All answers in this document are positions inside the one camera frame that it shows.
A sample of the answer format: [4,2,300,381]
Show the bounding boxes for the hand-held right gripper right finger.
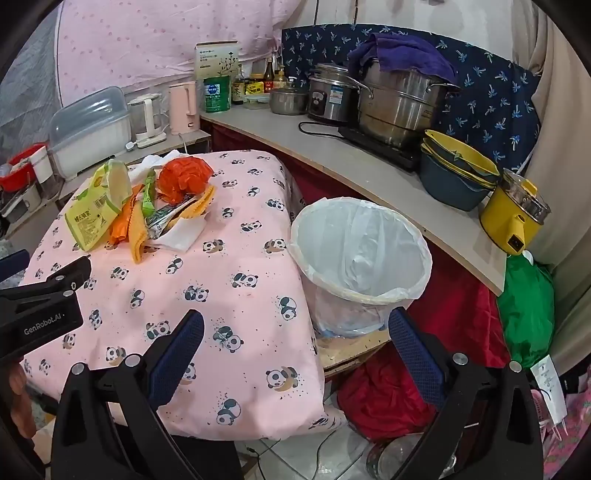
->
[389,307,544,480]

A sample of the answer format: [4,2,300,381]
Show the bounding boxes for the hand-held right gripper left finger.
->
[51,308,206,480]

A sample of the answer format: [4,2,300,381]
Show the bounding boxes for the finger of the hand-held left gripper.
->
[0,249,29,283]
[0,256,93,315]

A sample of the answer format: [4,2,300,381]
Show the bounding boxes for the white trash bin plastic liner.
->
[290,196,433,340]

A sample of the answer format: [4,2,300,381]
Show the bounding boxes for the green tube pack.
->
[141,170,158,217]

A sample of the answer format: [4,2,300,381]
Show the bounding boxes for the person's left hand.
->
[7,362,37,439]

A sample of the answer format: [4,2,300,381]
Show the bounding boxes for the red cloth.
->
[337,355,439,441]

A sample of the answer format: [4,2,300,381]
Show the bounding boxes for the red counter curtain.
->
[210,122,509,370]

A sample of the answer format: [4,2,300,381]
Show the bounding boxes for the wooden board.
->
[314,330,393,370]

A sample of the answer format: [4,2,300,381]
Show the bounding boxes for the yellow green snack packet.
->
[65,159,134,252]

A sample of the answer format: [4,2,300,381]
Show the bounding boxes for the orange strip wrapper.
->
[110,185,145,246]

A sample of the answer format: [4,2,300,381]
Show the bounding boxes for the red basket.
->
[0,143,47,192]

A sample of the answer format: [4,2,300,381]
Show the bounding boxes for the glass pot lid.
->
[367,431,455,480]

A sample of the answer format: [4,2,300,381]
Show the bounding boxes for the white cup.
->
[28,148,51,183]

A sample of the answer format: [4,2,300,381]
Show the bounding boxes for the green bag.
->
[496,254,555,370]

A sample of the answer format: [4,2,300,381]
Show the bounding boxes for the white tissue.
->
[148,217,206,252]

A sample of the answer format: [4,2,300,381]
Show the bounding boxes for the white paper tag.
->
[530,354,568,425]

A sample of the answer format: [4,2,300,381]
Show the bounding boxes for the pink panda print tablecloth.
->
[21,150,345,439]

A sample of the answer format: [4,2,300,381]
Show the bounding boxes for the white textured paper towel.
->
[129,148,185,183]

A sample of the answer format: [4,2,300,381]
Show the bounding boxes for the white dish box clear lid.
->
[48,86,132,181]

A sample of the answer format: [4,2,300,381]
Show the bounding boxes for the orange plastic bag red print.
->
[157,156,215,205]

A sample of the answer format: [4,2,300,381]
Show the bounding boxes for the yellow electric pot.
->
[479,167,552,257]

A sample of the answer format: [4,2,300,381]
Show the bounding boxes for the pink patterned cloth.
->
[531,364,591,480]

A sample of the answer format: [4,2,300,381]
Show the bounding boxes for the grey translucent sheet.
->
[0,18,65,153]

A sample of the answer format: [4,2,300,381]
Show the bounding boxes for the white glass electric kettle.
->
[127,92,169,139]

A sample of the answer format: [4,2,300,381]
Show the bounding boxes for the pink electric kettle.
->
[167,82,201,136]

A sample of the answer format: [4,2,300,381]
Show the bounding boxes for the black induction cooktop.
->
[339,124,428,172]

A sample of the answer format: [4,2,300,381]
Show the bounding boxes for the green tin can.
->
[203,75,232,113]

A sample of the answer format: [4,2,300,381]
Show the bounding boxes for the beige curtain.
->
[522,0,591,370]

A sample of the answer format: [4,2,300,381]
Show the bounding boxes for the large steel steamer pot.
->
[346,58,462,149]

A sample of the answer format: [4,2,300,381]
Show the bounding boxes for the pink dotted cloth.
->
[55,0,305,107]

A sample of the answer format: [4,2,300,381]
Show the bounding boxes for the beige cardboard box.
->
[194,41,241,81]

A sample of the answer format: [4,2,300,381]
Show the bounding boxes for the steel rice cooker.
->
[307,62,361,124]

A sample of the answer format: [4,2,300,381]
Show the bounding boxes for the blue leaf print cloth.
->
[281,25,542,185]

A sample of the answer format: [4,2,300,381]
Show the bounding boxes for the small steel pot with lid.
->
[269,78,309,116]

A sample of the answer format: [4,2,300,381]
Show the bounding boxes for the purple towel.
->
[346,32,460,86]

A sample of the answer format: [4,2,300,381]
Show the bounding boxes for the black power cable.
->
[298,120,345,138]

